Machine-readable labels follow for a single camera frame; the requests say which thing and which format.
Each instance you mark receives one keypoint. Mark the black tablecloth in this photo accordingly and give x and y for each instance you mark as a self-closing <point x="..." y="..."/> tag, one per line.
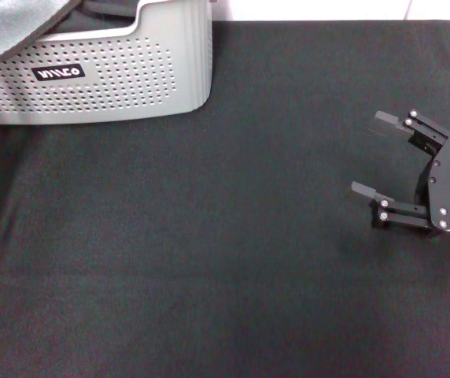
<point x="209" y="236"/>

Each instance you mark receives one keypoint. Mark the grey perforated storage box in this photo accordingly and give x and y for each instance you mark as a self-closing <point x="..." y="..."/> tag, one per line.
<point x="111" y="98"/>

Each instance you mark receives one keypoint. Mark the dark folded cloth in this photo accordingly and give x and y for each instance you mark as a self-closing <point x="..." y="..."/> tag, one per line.
<point x="91" y="19"/>

